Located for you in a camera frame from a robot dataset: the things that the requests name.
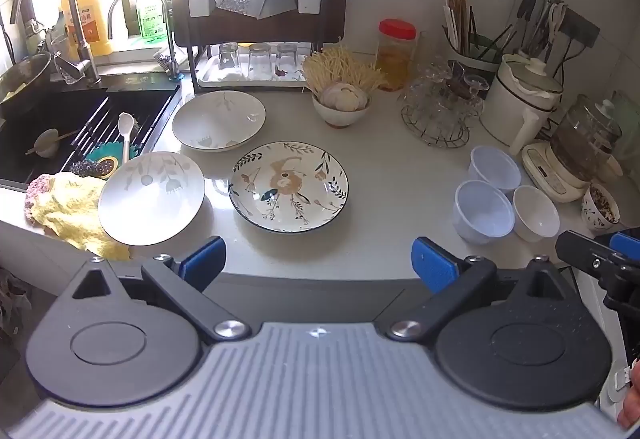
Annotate pink knitted cloth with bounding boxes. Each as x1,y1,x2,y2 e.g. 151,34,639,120
23,173,57,222

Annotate yellow dish cloth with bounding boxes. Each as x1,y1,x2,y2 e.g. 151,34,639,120
30,172,132,262

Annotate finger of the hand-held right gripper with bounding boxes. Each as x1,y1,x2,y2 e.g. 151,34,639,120
609,228,640,264
555,230,640,315

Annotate small leaf patterned bowl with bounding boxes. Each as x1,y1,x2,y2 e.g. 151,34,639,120
581,182,621,233

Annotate person's right forearm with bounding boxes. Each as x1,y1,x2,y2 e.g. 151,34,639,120
617,359,640,430

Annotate white electric cooking pot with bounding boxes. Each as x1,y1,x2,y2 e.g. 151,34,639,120
479,53,566,156

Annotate clear drinking glass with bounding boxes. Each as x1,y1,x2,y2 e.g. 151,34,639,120
217,42,241,71
247,42,273,81
274,42,300,80

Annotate glass kettle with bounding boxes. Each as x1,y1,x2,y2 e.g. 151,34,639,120
549,93,624,183

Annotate white plate grey leaf print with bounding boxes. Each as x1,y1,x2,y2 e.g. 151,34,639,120
97,151,206,248

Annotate green detergent bottle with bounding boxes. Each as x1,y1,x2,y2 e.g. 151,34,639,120
134,0,169,44

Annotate white drip tray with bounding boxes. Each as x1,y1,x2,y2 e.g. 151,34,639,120
196,53,308,89

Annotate pale green container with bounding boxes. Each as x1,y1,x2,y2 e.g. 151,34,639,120
611,90,640,172

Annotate round wire cup rack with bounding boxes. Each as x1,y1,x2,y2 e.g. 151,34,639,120
401,103,471,148

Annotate small steel faucet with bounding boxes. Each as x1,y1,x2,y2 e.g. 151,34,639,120
106,0,182,81

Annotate translucent white plastic bowl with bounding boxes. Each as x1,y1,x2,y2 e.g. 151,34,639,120
470,145,523,194
452,180,516,246

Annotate red lid plastic jar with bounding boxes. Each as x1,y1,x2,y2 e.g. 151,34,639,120
374,18,419,93

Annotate garlic bulb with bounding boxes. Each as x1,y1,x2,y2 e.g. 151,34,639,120
319,82,369,113

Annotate green chopstick holder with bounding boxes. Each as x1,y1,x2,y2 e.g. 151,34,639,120
446,33,502,76

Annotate hanging kitchen utensils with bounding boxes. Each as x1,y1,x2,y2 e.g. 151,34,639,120
514,0,569,66

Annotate black kitchen sink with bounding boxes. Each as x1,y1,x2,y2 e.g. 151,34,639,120
0,69,182,192

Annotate tall steel faucet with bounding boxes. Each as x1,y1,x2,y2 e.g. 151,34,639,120
9,0,102,87

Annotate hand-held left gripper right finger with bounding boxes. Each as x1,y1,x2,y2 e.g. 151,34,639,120
385,236,591,340

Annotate white spoon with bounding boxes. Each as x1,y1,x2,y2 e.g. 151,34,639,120
117,112,137,166

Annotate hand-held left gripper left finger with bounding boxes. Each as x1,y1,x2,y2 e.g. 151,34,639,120
47,235,252,343

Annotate steel wool scrubber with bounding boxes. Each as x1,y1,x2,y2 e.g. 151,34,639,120
69,160,102,179

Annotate steel pot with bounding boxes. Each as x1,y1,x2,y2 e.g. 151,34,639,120
0,50,54,121

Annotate bunch of chopsticks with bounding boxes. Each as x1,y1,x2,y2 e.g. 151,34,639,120
442,0,479,56

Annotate cream kettle base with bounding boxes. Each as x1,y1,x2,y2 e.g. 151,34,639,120
521,142,592,204

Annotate white deep plate grey flowers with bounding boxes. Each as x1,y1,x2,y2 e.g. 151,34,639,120
171,90,267,153

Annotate colourful floral ceramic plate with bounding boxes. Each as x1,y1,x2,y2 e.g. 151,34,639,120
228,141,350,234

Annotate clear patterned glass cup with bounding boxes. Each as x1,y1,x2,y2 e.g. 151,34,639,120
424,92,463,134
403,67,437,121
462,73,491,116

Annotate orange detergent bottle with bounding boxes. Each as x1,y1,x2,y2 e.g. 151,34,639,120
61,0,115,59

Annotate roll-up sink drain rack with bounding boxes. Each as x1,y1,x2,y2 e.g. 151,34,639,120
64,95,163,172

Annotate teal and yellow sponge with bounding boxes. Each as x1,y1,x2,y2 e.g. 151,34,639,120
89,142,145,181

